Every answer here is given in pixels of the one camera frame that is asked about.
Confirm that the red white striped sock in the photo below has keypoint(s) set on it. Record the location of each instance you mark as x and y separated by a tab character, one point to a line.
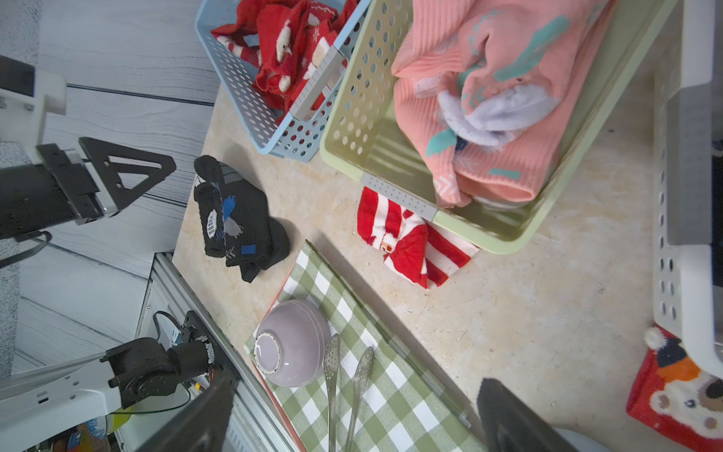
414	249

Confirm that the black sock with white label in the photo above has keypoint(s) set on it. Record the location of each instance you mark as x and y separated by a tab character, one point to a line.
235	220

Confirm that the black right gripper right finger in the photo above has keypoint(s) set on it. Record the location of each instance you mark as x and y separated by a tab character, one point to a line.
510	425

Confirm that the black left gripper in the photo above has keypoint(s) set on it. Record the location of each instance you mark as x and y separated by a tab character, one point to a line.
61	189

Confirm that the light blue ceramic mug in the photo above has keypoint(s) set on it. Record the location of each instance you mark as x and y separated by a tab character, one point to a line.
581	442

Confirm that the lilac ceramic bowl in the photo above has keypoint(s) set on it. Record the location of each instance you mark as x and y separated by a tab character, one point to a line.
290	343

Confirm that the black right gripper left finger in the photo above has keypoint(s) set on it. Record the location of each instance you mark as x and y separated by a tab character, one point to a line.
202	425

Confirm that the light blue plastic basket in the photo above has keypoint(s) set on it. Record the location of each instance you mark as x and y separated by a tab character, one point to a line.
297	133

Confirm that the light green plastic basket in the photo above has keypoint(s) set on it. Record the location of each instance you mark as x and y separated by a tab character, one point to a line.
364	141

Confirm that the red snowflake sock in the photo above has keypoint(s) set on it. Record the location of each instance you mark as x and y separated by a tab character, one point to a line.
673	396

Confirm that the metal base rail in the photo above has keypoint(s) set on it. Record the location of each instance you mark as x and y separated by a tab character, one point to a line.
226	367

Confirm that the red bear Christmas sock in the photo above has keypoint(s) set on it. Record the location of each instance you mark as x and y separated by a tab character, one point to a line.
286	41

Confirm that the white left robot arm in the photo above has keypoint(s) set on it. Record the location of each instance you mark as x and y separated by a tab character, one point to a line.
33	412

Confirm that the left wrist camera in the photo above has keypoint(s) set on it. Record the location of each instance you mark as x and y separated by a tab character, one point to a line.
28	94

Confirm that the pink sock with teal leaves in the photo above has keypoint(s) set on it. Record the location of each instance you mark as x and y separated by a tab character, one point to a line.
485	91

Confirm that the white plastic basket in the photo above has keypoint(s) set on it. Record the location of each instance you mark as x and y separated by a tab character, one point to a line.
685	299

